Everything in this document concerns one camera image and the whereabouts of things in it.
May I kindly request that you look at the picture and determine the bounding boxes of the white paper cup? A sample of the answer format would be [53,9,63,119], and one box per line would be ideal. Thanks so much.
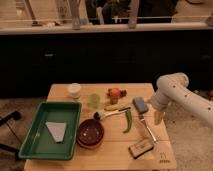
[67,83,81,99]

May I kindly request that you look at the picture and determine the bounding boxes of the orange toy fruit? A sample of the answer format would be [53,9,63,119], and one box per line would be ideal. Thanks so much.
[108,88,120,104]

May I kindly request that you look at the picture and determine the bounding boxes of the green chili pepper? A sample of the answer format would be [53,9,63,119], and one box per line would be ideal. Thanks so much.
[123,109,132,133]

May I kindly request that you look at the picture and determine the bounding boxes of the grey folded cloth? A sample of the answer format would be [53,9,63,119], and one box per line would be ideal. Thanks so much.
[46,122,67,143]

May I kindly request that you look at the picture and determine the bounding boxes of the dark red bowl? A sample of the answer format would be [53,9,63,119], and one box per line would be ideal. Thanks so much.
[77,119,104,149]

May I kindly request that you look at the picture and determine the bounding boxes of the white handled brush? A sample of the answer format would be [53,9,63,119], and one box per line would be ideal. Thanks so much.
[93,107,128,120]

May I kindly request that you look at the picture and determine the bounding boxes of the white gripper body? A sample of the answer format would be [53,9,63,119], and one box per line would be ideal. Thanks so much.
[150,90,171,111]

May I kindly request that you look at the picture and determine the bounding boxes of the green plastic tray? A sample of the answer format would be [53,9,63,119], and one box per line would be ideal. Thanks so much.
[19,102,81,160]

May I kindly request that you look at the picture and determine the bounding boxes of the dark brown toy piece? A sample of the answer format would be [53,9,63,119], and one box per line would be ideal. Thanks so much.
[120,90,127,97]

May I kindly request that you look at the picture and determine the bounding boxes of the silver fork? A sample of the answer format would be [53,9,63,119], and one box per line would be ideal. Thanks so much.
[139,114,157,143]

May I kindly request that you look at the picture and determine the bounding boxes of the green translucent cup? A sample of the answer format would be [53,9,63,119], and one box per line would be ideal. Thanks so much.
[89,94,100,108]

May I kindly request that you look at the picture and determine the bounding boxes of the blue sponge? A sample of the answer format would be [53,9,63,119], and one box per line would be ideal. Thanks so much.
[133,97,148,114]

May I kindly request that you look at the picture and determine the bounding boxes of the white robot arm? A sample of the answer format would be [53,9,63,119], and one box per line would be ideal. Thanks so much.
[150,73,213,129]

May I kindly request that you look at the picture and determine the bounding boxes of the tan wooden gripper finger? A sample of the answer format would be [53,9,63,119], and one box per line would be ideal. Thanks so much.
[154,111,165,125]

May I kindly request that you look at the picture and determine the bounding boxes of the black stand leg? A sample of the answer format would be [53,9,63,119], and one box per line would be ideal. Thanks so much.
[0,111,21,160]

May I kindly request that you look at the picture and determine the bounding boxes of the wooden block brush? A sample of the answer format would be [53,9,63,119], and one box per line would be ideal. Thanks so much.
[128,138,154,159]

